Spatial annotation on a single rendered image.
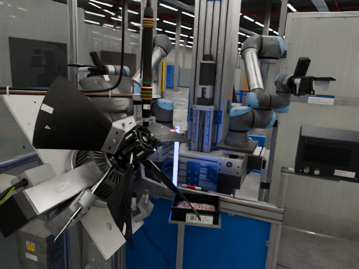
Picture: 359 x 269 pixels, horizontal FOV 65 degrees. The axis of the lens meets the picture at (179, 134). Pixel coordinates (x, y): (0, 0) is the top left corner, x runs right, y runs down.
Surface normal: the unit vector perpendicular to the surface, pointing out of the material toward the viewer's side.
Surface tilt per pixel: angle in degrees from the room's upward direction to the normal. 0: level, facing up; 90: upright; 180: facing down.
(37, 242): 90
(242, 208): 90
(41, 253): 90
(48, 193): 50
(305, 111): 90
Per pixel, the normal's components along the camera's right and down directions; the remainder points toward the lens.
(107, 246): 0.75, -0.53
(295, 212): -0.36, 0.19
